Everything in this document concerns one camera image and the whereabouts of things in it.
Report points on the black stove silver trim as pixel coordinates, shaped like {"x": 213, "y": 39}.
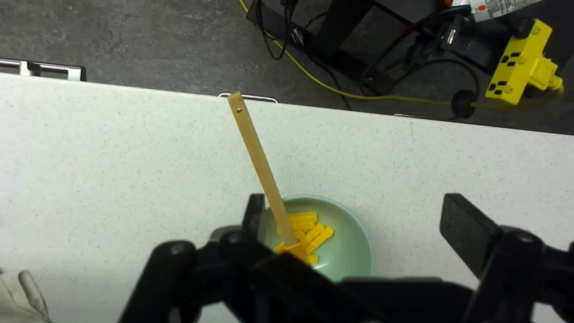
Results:
{"x": 42, "y": 68}

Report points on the white tag red print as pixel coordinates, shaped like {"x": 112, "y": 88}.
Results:
{"x": 496, "y": 7}

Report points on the mint green bowl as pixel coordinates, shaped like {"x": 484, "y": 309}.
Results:
{"x": 351, "y": 244}

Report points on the yellow pasta piece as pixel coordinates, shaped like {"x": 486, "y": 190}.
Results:
{"x": 306, "y": 219}
{"x": 324, "y": 237}
{"x": 313, "y": 258}
{"x": 313, "y": 231}

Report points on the wooden spoon yellow head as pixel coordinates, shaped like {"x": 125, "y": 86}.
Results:
{"x": 258, "y": 154}

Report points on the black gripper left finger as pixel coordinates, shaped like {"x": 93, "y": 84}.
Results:
{"x": 254, "y": 215}

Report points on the yellow clamp bracket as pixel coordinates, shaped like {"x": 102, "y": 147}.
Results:
{"x": 518, "y": 65}

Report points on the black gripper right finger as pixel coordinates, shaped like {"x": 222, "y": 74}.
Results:
{"x": 469, "y": 230}

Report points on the beige cloth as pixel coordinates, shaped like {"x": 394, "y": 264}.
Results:
{"x": 19, "y": 298}

